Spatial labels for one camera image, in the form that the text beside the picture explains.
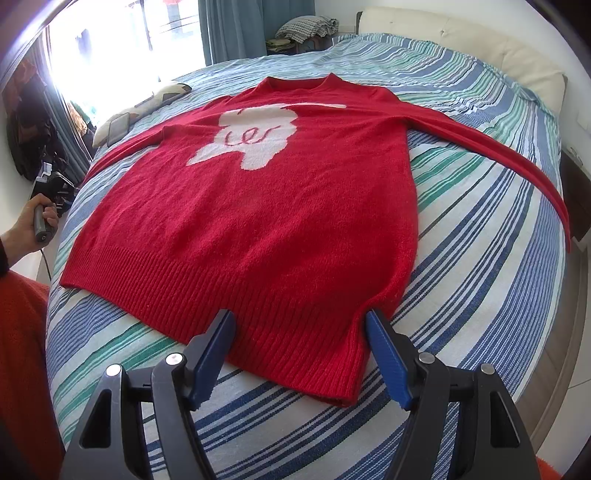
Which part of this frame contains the striped blue green bedsheet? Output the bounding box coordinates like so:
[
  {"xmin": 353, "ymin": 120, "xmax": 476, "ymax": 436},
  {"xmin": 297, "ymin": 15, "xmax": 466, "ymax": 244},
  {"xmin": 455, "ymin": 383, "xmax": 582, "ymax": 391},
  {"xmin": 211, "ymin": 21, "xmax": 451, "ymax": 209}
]
[{"xmin": 46, "ymin": 34, "xmax": 566, "ymax": 479}]

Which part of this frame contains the teal curtain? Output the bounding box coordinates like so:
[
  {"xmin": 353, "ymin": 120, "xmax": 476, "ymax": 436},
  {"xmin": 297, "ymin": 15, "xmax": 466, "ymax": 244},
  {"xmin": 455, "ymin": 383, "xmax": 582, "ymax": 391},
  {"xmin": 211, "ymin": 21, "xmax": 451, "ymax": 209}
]
[{"xmin": 198, "ymin": 0, "xmax": 315, "ymax": 66}]

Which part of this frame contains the dark wooden nightstand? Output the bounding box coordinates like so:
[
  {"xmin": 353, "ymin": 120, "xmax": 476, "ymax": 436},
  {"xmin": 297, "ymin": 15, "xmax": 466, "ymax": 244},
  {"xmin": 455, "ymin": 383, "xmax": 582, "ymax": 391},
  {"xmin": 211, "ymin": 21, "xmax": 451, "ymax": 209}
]
[{"xmin": 560, "ymin": 151, "xmax": 591, "ymax": 242}]

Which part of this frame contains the red knit sweater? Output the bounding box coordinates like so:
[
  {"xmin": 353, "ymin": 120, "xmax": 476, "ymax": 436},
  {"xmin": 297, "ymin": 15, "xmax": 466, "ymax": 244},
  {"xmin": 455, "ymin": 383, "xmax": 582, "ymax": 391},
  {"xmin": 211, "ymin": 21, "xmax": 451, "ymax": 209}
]
[{"xmin": 60, "ymin": 75, "xmax": 567, "ymax": 406}]

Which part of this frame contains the dark clothes pile by window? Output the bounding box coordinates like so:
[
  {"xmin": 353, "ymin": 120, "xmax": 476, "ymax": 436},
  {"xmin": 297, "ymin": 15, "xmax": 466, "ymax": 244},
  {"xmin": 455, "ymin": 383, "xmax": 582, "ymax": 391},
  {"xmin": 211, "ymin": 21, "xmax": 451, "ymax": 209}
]
[{"xmin": 2, "ymin": 59, "xmax": 95, "ymax": 185}]

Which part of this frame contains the cream padded headboard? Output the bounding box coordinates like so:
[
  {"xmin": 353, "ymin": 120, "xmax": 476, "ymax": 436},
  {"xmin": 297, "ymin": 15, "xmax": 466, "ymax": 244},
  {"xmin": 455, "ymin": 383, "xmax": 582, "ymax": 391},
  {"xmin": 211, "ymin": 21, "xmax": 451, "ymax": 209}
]
[{"xmin": 359, "ymin": 7, "xmax": 567, "ymax": 116}]

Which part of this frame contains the dark smartphone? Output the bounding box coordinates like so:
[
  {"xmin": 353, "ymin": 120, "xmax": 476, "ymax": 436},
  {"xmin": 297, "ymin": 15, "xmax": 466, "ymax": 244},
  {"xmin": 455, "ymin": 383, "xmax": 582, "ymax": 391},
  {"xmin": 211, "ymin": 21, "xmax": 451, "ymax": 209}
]
[{"xmin": 106, "ymin": 112, "xmax": 130, "ymax": 147}]

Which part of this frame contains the person's left hand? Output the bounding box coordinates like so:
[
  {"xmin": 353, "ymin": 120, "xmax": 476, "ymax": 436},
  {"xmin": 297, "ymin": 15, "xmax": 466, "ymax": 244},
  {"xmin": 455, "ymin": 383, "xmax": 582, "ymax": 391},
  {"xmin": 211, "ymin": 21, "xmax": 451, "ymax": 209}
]
[{"xmin": 1, "ymin": 194, "xmax": 58, "ymax": 270}]

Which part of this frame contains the checkered folded cloth pile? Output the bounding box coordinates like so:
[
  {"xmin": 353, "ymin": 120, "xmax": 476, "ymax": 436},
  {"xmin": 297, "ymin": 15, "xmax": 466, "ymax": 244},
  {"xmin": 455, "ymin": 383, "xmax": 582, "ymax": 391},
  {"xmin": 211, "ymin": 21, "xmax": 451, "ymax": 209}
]
[{"xmin": 276, "ymin": 15, "xmax": 339, "ymax": 44}]

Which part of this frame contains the person's red clothing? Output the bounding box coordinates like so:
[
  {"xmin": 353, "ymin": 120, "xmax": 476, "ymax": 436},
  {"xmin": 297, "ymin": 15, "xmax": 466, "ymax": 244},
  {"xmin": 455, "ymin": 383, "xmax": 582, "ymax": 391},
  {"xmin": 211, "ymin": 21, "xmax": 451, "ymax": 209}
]
[{"xmin": 0, "ymin": 269, "xmax": 66, "ymax": 480}]

